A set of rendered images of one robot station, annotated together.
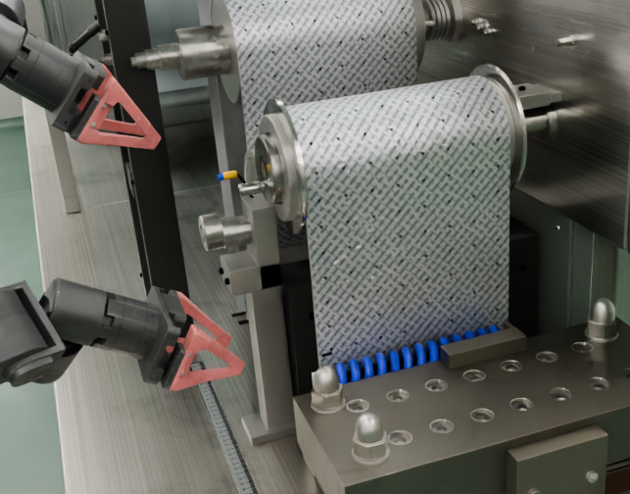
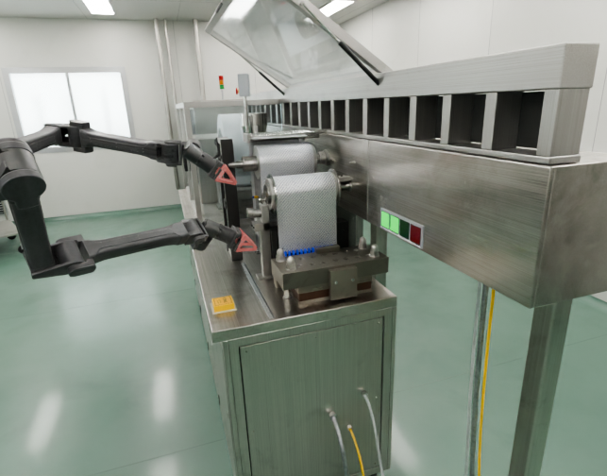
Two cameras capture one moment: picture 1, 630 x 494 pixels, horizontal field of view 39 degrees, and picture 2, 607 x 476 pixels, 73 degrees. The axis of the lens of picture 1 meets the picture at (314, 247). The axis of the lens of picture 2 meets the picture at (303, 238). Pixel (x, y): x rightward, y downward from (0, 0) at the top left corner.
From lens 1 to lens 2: 0.62 m
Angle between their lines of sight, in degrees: 6
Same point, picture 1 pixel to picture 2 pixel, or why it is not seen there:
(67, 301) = (209, 223)
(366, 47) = (298, 163)
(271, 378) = (265, 260)
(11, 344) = (194, 231)
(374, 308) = (295, 235)
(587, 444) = (350, 269)
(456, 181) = (320, 199)
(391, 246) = (301, 217)
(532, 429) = (336, 264)
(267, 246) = (265, 217)
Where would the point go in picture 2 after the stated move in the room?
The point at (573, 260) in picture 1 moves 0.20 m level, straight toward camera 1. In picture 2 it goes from (357, 228) to (348, 244)
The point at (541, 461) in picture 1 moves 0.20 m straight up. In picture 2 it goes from (337, 272) to (337, 216)
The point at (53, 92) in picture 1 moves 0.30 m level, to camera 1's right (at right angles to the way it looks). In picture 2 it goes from (209, 167) to (295, 163)
